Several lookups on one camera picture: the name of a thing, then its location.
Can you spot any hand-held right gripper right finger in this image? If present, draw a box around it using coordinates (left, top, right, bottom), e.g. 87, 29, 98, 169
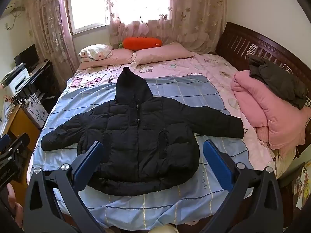
203, 139, 285, 233

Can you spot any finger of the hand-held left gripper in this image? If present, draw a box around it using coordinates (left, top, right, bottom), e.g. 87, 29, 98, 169
8, 133, 30, 156
0, 134, 11, 153

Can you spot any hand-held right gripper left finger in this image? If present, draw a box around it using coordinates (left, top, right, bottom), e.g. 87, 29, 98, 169
23, 141, 107, 233

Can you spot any black hooded puffer jacket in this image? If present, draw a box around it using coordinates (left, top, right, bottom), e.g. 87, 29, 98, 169
41, 67, 245, 196

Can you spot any person's left hand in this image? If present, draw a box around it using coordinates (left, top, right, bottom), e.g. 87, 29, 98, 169
5, 183, 25, 224

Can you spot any wooden cabinet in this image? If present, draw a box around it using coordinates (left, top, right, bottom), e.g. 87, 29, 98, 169
0, 105, 41, 152

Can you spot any white floral box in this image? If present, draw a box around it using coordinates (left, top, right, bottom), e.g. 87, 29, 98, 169
25, 94, 49, 130

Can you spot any blue plaid sheet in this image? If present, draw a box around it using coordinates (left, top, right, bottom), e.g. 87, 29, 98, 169
30, 75, 257, 232

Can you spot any white printer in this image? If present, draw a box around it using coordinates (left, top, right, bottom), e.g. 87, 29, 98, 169
0, 63, 28, 97

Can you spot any black desk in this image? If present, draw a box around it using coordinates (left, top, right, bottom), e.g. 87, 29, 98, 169
15, 59, 61, 130

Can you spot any pink folded quilt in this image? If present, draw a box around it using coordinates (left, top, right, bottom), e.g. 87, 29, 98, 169
230, 69, 311, 151

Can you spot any black computer monitor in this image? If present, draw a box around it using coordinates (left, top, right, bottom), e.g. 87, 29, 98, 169
14, 44, 40, 74

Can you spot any pink pillow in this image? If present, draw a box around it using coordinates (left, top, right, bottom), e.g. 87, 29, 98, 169
79, 48, 137, 70
131, 42, 196, 68

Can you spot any dark green jacket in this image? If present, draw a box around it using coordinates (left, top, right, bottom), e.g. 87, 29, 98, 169
246, 54, 309, 110

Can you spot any white floral pillow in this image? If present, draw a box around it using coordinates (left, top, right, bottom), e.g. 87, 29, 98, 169
79, 44, 114, 63

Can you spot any floral lace curtain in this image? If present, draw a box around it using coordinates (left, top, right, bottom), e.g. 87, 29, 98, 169
103, 0, 227, 54
25, 0, 81, 76

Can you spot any dark wooden headboard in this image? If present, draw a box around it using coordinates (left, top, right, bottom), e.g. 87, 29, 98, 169
215, 21, 311, 107

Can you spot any orange carrot plush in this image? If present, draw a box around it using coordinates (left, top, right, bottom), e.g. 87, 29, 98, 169
118, 37, 163, 52

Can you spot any bright window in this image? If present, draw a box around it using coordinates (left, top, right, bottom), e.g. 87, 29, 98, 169
69, 0, 173, 36

